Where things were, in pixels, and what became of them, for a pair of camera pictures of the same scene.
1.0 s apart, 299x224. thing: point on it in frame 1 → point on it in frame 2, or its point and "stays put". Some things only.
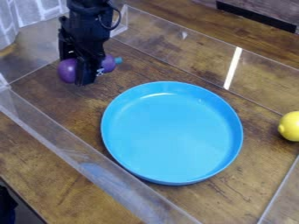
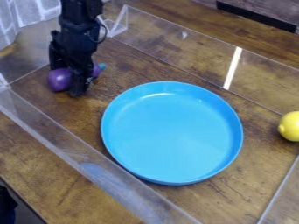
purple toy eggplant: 67,67 → 59,78
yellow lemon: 288,126 stays put
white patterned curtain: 19,13 stays put
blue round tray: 172,131 stays put
